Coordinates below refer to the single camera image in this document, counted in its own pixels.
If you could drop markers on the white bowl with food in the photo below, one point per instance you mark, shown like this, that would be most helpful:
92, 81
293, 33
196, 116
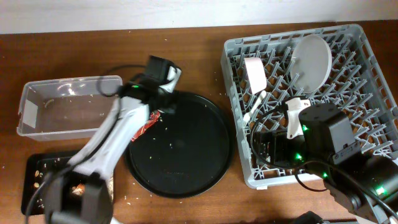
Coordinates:
256, 74

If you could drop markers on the grey dishwasher rack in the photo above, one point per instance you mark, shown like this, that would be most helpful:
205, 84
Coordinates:
355, 84

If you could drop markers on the round black serving tray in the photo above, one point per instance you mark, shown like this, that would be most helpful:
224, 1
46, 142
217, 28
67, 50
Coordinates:
185, 153

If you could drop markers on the food scraps pile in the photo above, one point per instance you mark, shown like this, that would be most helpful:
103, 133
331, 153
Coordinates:
51, 165

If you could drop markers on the grey plate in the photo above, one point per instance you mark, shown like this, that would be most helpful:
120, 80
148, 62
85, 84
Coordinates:
312, 63

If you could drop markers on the clear plastic bin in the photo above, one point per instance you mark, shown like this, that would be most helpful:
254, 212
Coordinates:
67, 108

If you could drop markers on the red snack wrapper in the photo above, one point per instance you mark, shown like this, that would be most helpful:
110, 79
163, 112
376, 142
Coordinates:
154, 117

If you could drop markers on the white plastic fork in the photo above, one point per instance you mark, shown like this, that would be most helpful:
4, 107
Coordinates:
248, 115

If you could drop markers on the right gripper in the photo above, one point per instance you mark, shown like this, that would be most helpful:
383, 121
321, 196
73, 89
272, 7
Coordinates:
279, 139

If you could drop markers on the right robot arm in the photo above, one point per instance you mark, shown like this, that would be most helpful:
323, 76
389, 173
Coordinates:
319, 139

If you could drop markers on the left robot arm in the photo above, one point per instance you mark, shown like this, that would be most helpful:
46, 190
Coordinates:
94, 163

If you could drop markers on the black rectangular tray bin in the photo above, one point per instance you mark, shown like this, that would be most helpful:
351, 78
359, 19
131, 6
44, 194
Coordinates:
32, 161

